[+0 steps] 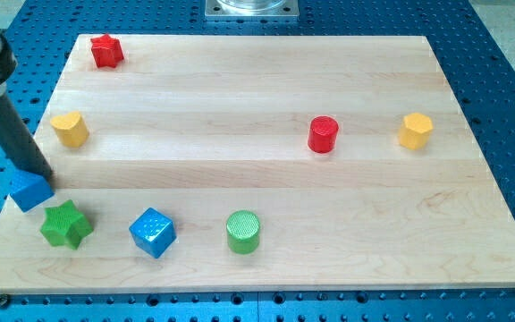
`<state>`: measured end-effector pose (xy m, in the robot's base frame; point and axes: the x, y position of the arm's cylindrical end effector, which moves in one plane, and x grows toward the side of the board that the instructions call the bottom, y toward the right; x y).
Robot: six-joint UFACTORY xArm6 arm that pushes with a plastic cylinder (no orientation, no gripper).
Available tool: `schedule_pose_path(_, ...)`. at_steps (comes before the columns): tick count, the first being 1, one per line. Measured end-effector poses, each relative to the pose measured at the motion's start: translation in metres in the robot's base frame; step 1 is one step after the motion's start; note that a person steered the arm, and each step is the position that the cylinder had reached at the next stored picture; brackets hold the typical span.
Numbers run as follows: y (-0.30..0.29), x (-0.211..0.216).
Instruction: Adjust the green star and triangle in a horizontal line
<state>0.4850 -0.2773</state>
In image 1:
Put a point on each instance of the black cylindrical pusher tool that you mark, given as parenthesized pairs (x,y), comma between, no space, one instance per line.
(18,143)

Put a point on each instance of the blue triangle block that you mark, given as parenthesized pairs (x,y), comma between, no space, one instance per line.
(29,190)

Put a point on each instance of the green star block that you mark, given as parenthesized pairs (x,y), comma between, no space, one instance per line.
(65,225)

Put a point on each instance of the red star block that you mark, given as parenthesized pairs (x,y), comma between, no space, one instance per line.
(107,51)

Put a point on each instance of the yellow heart block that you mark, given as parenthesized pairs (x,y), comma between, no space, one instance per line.
(70,129)

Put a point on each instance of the left board stop bolt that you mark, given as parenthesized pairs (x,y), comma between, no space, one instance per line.
(5,301)

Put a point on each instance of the blue cube block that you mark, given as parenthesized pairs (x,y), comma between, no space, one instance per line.
(153,232)

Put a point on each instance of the wooden board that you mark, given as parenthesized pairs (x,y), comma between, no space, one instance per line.
(199,127)

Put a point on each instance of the green cylinder block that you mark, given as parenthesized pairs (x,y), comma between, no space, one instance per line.
(243,229)

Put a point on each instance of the red cylinder block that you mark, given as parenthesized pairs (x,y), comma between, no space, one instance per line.
(322,135)

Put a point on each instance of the yellow hexagon block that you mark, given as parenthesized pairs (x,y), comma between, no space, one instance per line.
(415,130)

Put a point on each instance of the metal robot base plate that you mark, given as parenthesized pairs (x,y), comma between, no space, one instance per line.
(251,8)

